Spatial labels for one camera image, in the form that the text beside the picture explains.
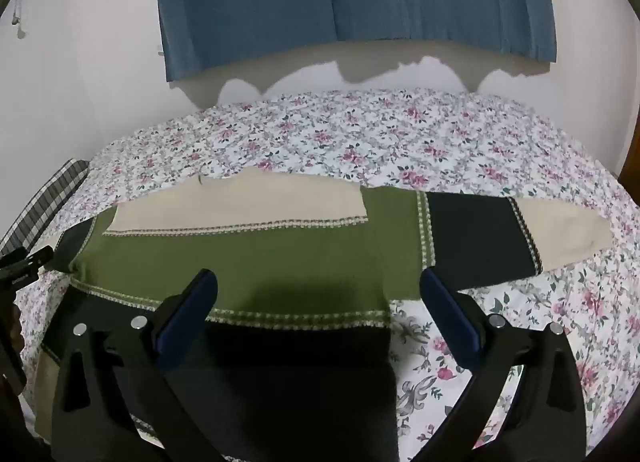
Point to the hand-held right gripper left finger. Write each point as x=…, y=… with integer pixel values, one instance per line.
x=186, y=314

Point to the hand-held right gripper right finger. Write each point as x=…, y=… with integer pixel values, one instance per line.
x=452, y=317

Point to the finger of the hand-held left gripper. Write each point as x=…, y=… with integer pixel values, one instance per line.
x=35, y=256

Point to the green black beige knit sweater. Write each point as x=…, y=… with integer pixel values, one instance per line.
x=275, y=262

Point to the plaid pillow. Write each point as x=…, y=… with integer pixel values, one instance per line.
x=45, y=207

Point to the floral bed sheet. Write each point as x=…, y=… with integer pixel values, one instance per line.
x=375, y=132

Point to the small wall hook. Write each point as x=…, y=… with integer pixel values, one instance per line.
x=18, y=17

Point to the brown wooden door frame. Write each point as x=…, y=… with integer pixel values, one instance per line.
x=634, y=152

